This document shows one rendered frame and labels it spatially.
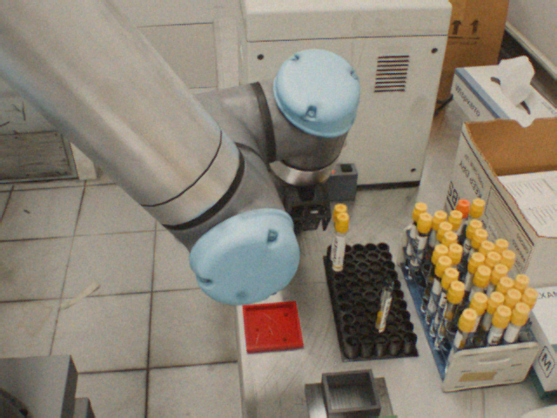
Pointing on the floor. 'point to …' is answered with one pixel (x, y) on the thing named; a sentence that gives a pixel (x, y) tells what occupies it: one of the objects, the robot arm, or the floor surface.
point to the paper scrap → (81, 295)
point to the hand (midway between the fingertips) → (285, 202)
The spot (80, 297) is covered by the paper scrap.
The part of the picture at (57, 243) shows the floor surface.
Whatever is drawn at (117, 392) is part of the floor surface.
